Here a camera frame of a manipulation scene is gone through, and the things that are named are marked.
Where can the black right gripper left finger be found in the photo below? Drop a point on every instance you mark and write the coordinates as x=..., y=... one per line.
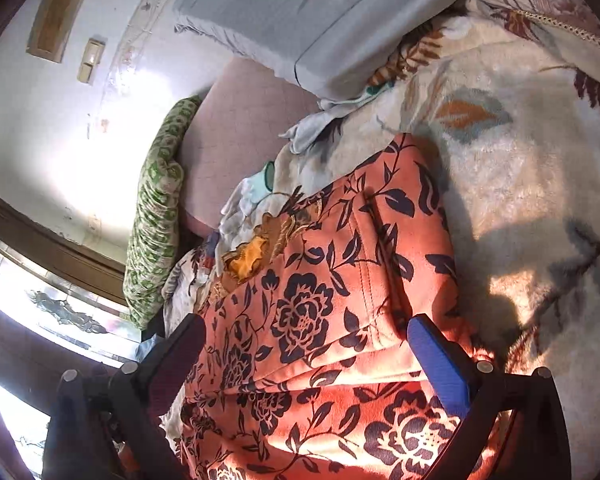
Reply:
x=106, y=427

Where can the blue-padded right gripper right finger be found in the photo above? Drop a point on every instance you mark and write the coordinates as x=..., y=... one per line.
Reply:
x=535, y=445

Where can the orange floral blouse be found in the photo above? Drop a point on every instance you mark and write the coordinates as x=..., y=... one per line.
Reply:
x=305, y=372

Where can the blue folded towel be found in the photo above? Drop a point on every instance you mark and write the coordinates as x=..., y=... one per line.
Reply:
x=146, y=346

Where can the stained glass window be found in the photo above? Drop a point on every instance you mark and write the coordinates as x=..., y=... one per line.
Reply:
x=48, y=325

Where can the green checkered pillow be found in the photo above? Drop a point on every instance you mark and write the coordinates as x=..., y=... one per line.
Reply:
x=153, y=241

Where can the white glove with teal cuff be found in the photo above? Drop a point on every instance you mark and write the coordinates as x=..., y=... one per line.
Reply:
x=245, y=198

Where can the leaf-print bed blanket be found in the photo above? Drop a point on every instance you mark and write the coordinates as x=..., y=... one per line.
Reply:
x=505, y=107

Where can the small grey cloth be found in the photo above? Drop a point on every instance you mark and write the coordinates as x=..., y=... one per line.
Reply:
x=302, y=135

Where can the grey pillow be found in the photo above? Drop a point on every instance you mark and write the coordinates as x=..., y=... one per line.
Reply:
x=327, y=47

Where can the beige wall switch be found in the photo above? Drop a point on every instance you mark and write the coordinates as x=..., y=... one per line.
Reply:
x=90, y=60

